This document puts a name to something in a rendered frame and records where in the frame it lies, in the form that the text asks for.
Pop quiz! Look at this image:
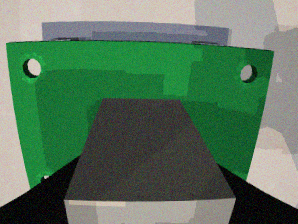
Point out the green circuit board with grey square handle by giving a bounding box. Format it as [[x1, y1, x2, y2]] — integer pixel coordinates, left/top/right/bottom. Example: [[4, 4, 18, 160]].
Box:
[[5, 40, 274, 224]]

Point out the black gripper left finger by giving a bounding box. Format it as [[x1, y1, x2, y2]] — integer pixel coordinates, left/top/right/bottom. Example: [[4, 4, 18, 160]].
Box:
[[0, 155, 81, 224]]

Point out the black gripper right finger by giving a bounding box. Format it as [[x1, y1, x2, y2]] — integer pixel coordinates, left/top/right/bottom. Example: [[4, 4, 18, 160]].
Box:
[[218, 164, 298, 224]]

